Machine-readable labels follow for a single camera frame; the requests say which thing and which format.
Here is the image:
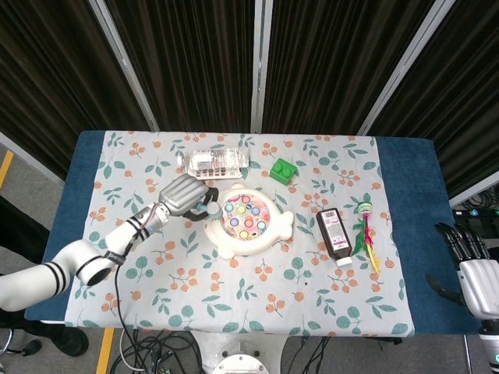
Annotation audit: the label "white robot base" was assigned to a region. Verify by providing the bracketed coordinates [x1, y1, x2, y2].
[193, 330, 289, 374]

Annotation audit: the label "dark folding screen panels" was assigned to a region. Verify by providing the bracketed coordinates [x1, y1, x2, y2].
[0, 0, 499, 207]

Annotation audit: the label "colourful feather shuttlecock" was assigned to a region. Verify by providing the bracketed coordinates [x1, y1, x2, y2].
[351, 202, 382, 275]

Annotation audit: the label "green toy building block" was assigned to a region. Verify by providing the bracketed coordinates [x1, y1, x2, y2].
[269, 157, 297, 185]

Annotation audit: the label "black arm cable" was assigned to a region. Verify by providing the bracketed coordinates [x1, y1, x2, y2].
[103, 202, 157, 374]

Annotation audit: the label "clear plastic water bottle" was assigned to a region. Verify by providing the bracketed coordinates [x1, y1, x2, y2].
[175, 146, 250, 170]

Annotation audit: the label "blue table cover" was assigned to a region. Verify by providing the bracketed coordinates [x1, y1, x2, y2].
[23, 130, 483, 336]

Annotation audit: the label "white paint palette card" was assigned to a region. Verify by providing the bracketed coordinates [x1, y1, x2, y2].
[186, 165, 243, 181]

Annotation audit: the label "floral patterned tablecloth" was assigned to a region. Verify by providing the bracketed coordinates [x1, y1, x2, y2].
[64, 130, 415, 338]

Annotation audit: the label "black floor cables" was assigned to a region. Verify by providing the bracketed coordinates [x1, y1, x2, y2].
[108, 329, 203, 374]

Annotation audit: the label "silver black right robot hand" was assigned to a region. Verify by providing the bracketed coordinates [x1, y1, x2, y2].
[425, 222, 499, 322]

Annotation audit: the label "dark brown labelled bottle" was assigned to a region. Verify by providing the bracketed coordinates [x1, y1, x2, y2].
[315, 207, 354, 268]

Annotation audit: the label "white fish-shaped fishing toy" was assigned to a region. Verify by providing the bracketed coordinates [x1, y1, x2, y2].
[202, 182, 296, 259]

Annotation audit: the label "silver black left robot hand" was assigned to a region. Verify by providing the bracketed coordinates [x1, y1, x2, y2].
[157, 173, 221, 222]

